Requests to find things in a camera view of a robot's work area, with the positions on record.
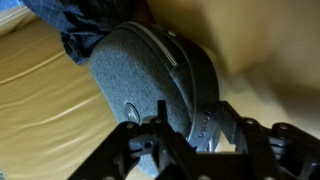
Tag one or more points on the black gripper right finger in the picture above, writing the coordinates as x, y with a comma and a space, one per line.
276, 150

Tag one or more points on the black fabric bag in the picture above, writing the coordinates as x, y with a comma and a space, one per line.
146, 76

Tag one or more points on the blue crumpled clothing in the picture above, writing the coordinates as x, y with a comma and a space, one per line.
86, 23

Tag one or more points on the tan leather sofa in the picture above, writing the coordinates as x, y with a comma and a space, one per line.
43, 110

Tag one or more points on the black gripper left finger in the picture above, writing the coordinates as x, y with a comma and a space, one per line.
146, 156

